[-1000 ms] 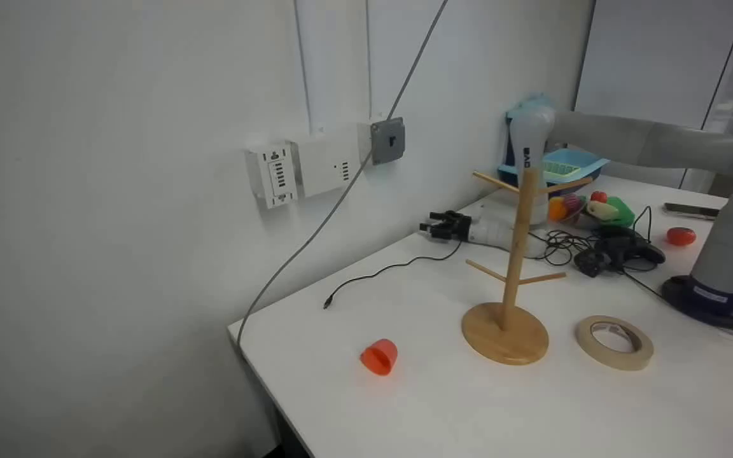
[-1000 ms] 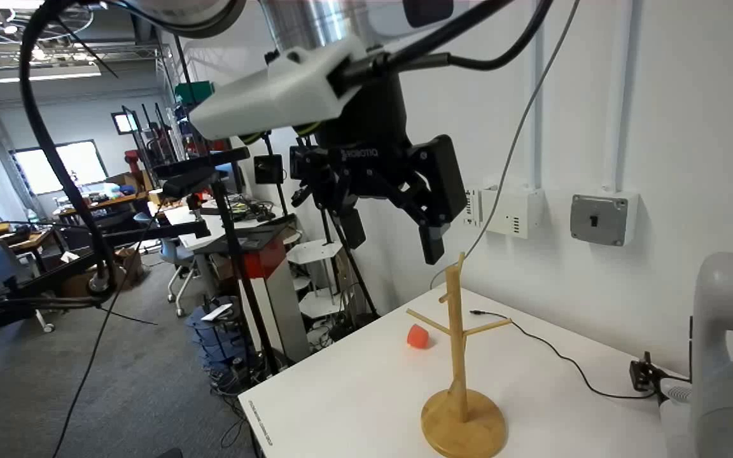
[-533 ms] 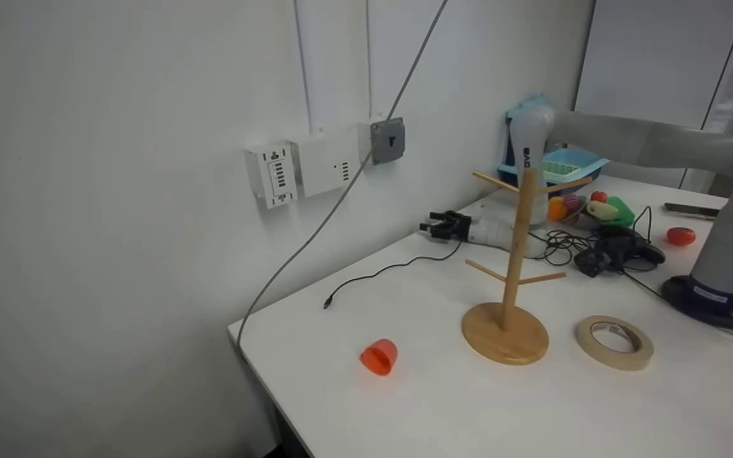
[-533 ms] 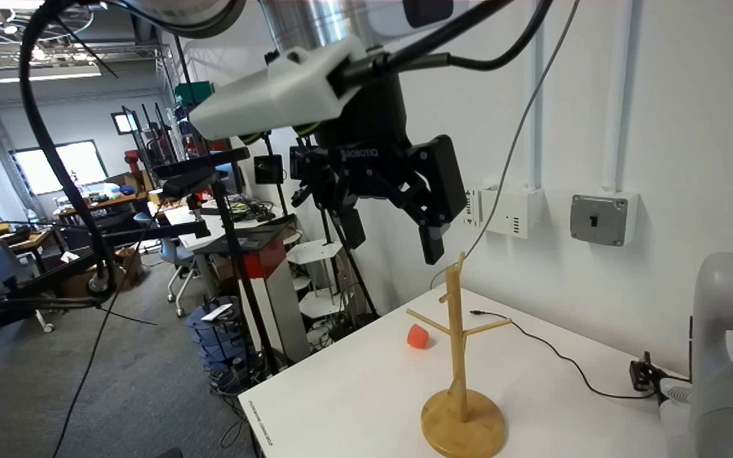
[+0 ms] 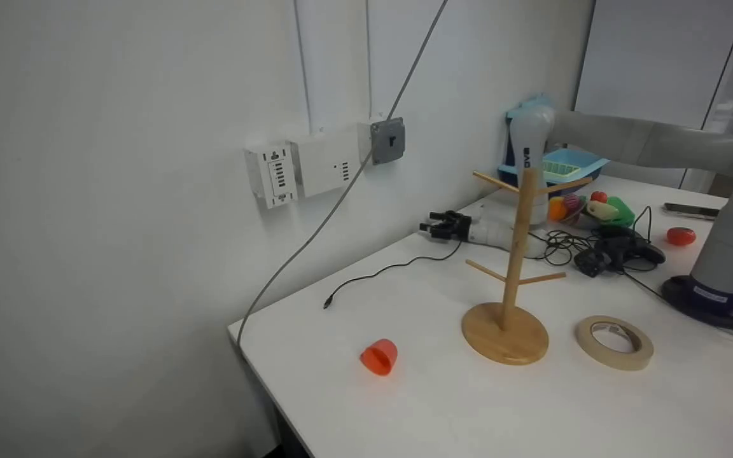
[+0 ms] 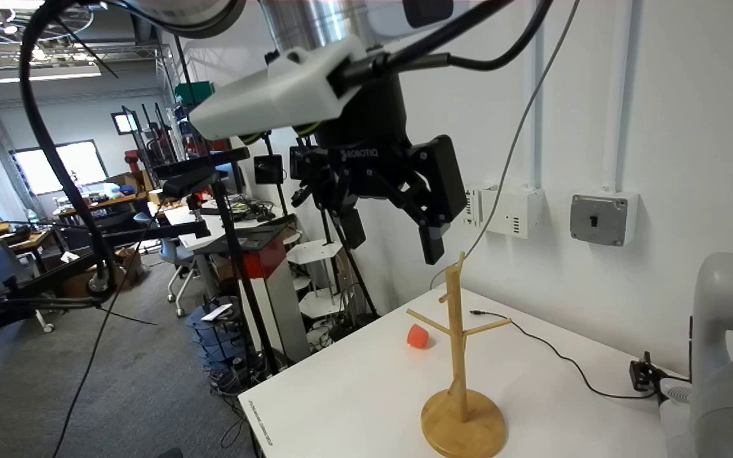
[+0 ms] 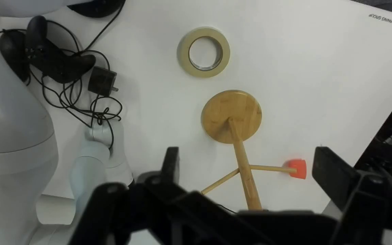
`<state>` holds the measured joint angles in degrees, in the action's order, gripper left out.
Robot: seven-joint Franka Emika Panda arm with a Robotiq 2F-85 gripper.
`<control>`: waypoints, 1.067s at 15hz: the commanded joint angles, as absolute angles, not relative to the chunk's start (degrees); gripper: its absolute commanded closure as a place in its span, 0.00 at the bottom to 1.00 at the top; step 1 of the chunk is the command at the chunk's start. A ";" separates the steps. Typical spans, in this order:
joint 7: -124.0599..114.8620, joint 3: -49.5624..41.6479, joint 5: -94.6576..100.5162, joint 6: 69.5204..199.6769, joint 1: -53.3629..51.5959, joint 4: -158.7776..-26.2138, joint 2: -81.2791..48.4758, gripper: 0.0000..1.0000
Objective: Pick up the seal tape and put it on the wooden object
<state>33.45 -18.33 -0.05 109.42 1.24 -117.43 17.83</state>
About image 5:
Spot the black plug connector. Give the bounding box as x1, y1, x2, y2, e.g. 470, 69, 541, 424
416, 208, 476, 243

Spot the black cable bundle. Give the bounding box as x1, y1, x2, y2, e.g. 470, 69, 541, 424
541, 227, 605, 269

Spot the black flat object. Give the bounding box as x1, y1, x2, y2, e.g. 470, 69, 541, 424
659, 199, 723, 224

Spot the white labelled wall box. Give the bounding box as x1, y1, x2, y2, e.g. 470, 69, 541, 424
244, 139, 299, 211

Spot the green toy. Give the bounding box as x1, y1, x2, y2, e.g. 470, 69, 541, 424
582, 199, 640, 231

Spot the white cylindrical handle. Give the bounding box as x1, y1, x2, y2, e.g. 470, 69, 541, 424
465, 214, 551, 257

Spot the blue plastic basket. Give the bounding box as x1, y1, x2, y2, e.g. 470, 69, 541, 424
495, 144, 614, 191

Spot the wooden mug tree stand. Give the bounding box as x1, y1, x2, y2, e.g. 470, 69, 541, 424
460, 166, 594, 368

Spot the white wall conduit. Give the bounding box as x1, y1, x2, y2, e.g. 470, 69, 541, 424
360, 0, 379, 122
293, 0, 314, 134

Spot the black rounded device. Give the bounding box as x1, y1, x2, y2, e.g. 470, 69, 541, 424
598, 227, 666, 274

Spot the red toy ball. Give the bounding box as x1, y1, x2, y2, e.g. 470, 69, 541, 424
664, 224, 696, 248

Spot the black round arm base plate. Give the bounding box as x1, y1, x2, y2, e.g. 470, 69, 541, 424
659, 271, 733, 331

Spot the orange plastic cup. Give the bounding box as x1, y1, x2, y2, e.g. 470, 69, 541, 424
358, 336, 400, 378

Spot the grey wall junction box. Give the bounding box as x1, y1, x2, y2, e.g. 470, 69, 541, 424
368, 115, 410, 166

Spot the black power adapter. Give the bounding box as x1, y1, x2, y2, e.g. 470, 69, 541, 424
572, 243, 616, 279

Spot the thin black cable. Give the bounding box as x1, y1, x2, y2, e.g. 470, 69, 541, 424
320, 238, 465, 311

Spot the beige masking tape roll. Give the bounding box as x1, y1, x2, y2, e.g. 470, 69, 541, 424
572, 312, 656, 374

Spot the white wall junction box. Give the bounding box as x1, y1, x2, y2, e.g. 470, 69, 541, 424
293, 124, 364, 200

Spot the grey hanging cable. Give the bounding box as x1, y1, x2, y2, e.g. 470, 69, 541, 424
234, 0, 452, 348

